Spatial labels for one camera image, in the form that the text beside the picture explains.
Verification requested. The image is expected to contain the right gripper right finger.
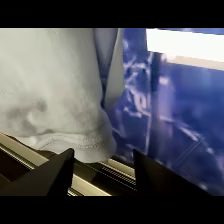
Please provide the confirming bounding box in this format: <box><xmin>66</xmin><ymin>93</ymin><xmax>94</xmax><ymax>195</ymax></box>
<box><xmin>133</xmin><ymin>149</ymin><xmax>212</xmax><ymax>197</ymax></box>

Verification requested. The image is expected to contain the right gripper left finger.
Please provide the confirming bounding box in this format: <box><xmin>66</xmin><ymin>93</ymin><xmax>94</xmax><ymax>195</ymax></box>
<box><xmin>0</xmin><ymin>148</ymin><xmax>75</xmax><ymax>197</ymax></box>

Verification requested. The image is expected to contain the light blue garment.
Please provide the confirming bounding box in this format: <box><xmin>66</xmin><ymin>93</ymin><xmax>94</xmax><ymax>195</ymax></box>
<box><xmin>0</xmin><ymin>28</ymin><xmax>125</xmax><ymax>164</ymax></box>

